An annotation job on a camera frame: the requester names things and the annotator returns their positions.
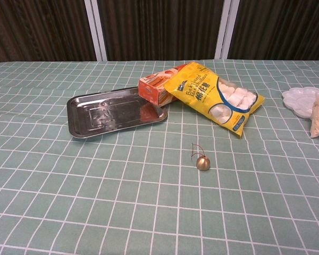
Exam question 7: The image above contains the small golden bell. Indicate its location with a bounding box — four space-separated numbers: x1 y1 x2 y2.
190 143 212 172

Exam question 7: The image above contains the orange white carton box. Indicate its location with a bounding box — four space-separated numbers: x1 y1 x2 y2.
138 65 188 108

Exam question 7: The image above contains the stainless steel tray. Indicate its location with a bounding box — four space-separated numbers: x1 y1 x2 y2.
66 86 168 139

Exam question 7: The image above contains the yellow marshmallow bag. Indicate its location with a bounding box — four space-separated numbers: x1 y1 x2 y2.
163 61 266 138

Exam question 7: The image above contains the green checkered tablecloth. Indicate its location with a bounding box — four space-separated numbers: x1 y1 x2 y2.
0 58 319 255

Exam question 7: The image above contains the white plastic paint palette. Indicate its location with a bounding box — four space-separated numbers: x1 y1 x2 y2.
282 87 319 120

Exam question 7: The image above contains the white partition frame post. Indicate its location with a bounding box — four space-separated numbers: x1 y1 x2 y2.
214 0 241 60
84 0 108 62

